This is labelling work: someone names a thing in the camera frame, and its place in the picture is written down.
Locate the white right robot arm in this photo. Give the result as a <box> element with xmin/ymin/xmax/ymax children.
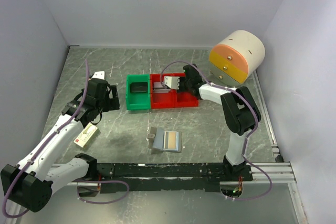
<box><xmin>179</xmin><ymin>64</ymin><xmax>261</xmax><ymax>181</ymax></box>

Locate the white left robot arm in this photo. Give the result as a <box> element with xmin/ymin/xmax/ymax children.
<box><xmin>1</xmin><ymin>78</ymin><xmax>120</xmax><ymax>212</ymax></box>

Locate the black card in green bin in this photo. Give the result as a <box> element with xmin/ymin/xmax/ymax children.
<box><xmin>130</xmin><ymin>82</ymin><xmax>148</xmax><ymax>93</ymax></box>

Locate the silver card in red bin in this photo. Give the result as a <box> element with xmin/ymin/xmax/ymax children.
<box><xmin>153</xmin><ymin>82</ymin><xmax>171</xmax><ymax>93</ymax></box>

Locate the red plastic bin right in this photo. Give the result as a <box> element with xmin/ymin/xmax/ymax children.
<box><xmin>173</xmin><ymin>73</ymin><xmax>199</xmax><ymax>108</ymax></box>

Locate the red plastic bin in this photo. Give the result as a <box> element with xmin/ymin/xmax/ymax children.
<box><xmin>150</xmin><ymin>73</ymin><xmax>175</xmax><ymax>109</ymax></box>
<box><xmin>173</xmin><ymin>73</ymin><xmax>199</xmax><ymax>108</ymax></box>

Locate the green plastic bin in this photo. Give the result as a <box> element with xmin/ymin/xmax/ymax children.
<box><xmin>125</xmin><ymin>74</ymin><xmax>151</xmax><ymax>110</ymax></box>

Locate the red plastic bin middle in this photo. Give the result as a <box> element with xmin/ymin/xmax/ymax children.
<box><xmin>150</xmin><ymin>73</ymin><xmax>175</xmax><ymax>109</ymax></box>

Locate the round beige drawer cabinet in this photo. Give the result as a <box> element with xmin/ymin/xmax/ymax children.
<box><xmin>208</xmin><ymin>30</ymin><xmax>266</xmax><ymax>87</ymax></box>

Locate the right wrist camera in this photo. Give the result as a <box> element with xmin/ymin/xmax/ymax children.
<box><xmin>164</xmin><ymin>76</ymin><xmax>180</xmax><ymax>90</ymax></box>

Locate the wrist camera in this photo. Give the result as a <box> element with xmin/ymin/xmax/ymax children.
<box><xmin>164</xmin><ymin>76</ymin><xmax>180</xmax><ymax>90</ymax></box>
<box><xmin>90</xmin><ymin>71</ymin><xmax>106</xmax><ymax>80</ymax></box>

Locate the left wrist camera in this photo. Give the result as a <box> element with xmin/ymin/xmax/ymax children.
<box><xmin>90</xmin><ymin>71</ymin><xmax>106</xmax><ymax>80</ymax></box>

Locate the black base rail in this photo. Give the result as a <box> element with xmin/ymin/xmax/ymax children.
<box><xmin>65</xmin><ymin>153</ymin><xmax>254</xmax><ymax>195</ymax></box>

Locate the aluminium frame rail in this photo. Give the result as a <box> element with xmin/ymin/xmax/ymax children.
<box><xmin>70</xmin><ymin>162</ymin><xmax>296</xmax><ymax>190</ymax></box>

